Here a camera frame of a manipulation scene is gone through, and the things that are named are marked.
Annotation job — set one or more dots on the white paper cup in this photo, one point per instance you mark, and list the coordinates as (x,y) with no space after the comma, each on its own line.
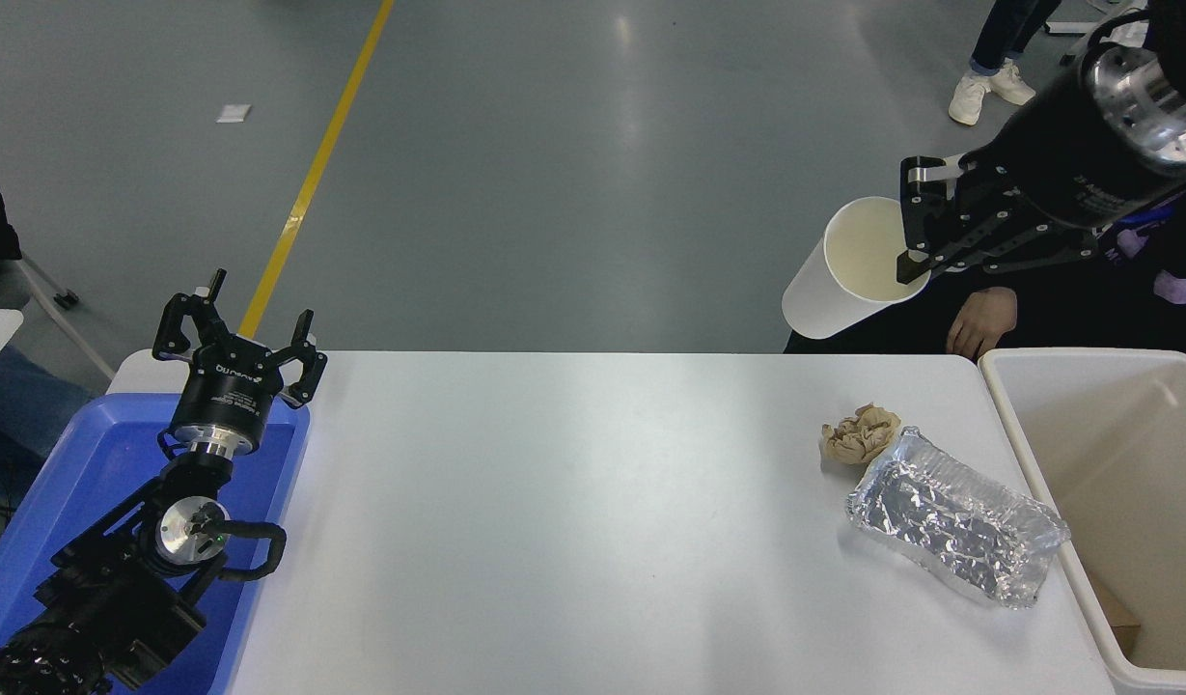
(843,280)

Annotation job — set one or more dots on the large pale bin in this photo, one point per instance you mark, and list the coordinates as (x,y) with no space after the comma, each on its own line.
(1123,463)

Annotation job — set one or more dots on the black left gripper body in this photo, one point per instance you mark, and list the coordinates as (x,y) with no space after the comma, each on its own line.
(228,401)

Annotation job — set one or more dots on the small white floor scrap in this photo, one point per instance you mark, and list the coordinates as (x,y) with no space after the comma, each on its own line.
(234,113)

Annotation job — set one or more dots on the grey metal chair leg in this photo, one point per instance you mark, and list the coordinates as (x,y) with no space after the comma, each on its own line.
(62,323)

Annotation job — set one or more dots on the crumpled silver foil tray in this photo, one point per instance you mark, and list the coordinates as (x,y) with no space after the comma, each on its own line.
(959,521)

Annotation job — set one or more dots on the flat white floor piece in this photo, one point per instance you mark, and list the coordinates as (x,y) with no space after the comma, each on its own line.
(948,170)

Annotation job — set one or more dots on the person's hand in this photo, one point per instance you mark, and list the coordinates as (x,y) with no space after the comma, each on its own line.
(980,323)

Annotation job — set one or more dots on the crumpled tan paper ball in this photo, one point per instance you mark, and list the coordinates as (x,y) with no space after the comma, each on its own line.
(861,434)

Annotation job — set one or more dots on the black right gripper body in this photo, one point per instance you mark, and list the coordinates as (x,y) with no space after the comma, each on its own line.
(1065,164)

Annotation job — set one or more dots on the blue plastic tray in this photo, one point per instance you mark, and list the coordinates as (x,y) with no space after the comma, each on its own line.
(100,463)

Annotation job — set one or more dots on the white stand base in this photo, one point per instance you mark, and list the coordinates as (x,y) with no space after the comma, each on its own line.
(1063,26)

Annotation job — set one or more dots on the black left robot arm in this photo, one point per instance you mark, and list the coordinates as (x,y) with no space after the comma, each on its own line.
(110,598)

